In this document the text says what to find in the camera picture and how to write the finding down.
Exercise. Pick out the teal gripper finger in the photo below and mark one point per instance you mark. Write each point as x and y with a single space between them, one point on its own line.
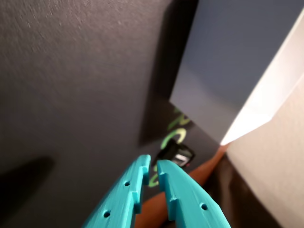
123 197
187 197

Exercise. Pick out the black mat with letters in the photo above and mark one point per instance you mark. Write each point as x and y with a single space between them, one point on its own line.
71 71

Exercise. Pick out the small black battery pack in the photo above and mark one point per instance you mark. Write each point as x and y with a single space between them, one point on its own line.
180 154

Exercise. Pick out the white cardboard box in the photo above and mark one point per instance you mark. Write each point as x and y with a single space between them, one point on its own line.
225 59

